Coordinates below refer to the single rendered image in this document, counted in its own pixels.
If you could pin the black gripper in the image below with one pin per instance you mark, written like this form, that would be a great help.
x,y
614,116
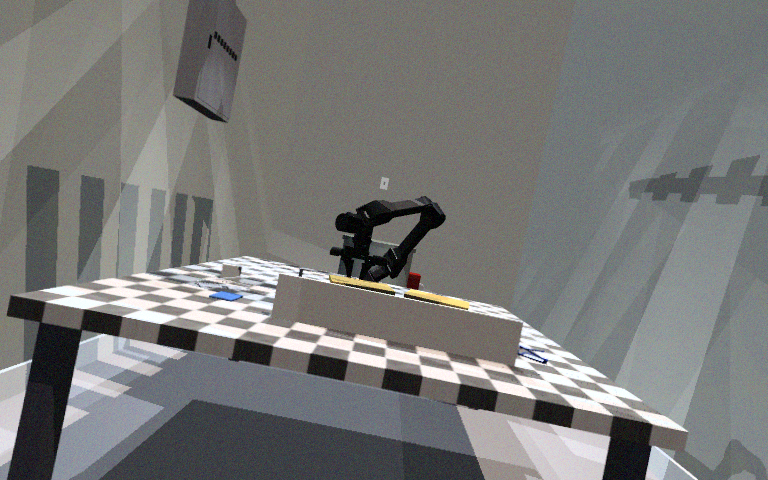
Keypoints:
x,y
369,260

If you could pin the blue flat rectangular block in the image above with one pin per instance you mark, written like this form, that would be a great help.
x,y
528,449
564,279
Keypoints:
x,y
225,296

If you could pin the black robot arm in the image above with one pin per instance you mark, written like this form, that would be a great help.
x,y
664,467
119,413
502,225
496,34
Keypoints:
x,y
381,212

